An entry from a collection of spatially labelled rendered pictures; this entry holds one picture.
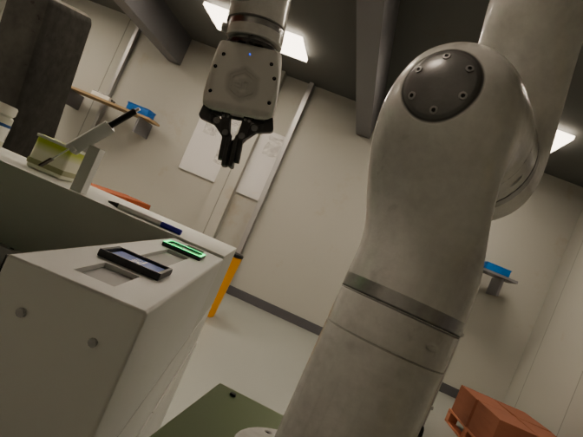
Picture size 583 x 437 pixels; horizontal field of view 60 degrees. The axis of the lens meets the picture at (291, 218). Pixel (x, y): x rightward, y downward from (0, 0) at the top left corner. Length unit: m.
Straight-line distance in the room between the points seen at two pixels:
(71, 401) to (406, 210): 0.29
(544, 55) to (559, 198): 6.83
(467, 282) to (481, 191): 0.09
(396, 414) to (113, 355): 0.24
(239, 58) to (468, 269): 0.43
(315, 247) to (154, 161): 2.62
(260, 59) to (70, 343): 0.49
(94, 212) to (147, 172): 6.67
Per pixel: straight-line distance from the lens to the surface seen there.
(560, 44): 0.57
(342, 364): 0.46
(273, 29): 0.74
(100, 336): 0.34
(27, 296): 0.35
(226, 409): 0.62
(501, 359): 7.19
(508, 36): 0.58
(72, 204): 0.93
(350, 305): 0.47
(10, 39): 3.07
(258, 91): 0.72
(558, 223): 7.35
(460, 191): 0.43
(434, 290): 0.45
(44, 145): 1.08
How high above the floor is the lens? 1.04
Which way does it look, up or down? 2 degrees up
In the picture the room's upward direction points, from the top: 23 degrees clockwise
